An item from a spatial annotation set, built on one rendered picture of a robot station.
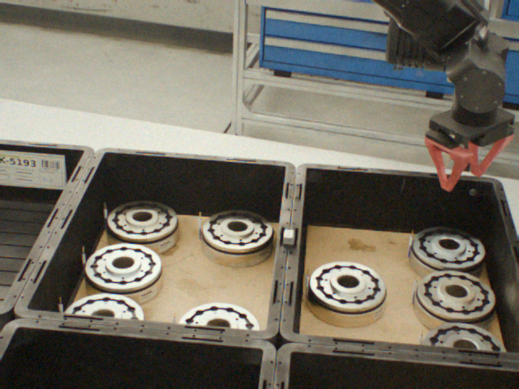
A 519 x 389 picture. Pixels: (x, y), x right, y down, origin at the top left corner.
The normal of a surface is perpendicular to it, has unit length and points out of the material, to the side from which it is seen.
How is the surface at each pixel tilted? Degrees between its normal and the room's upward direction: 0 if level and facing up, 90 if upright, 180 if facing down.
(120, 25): 90
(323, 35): 90
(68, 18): 90
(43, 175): 90
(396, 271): 0
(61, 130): 0
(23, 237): 0
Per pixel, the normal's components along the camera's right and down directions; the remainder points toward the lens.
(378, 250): 0.04, -0.85
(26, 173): -0.09, 0.52
